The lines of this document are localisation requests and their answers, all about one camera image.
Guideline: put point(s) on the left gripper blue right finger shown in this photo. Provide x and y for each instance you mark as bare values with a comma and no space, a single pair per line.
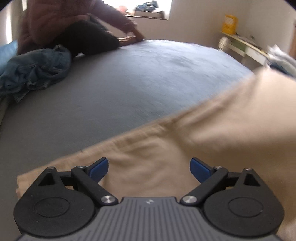
211,180

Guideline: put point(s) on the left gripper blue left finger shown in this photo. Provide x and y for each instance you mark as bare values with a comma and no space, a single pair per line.
87,181

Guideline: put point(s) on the beige trousers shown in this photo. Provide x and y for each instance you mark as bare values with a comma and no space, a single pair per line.
249,130

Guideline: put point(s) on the grey bed blanket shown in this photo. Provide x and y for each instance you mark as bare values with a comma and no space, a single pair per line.
102,96

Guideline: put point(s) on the blue denim jeans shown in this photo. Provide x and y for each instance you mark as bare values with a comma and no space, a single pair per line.
34,70

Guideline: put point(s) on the wooden side shelf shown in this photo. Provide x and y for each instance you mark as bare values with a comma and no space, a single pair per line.
246,53

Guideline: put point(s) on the white woven ball lamp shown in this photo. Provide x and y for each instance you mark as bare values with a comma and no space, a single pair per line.
223,44

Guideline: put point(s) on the white folded top garment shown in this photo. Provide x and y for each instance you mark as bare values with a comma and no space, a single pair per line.
281,61

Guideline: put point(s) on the blue duvet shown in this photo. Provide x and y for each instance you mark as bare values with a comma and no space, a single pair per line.
7,51

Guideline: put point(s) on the seated person in maroon jacket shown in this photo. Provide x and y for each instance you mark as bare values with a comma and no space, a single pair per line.
82,27

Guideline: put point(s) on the yellow box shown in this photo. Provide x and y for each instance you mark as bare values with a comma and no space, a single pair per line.
230,24

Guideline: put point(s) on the shoes on white box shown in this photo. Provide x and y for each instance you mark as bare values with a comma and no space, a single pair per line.
149,10

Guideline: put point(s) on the grey sweatpants with drawstring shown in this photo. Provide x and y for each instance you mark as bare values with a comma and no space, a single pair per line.
4,103

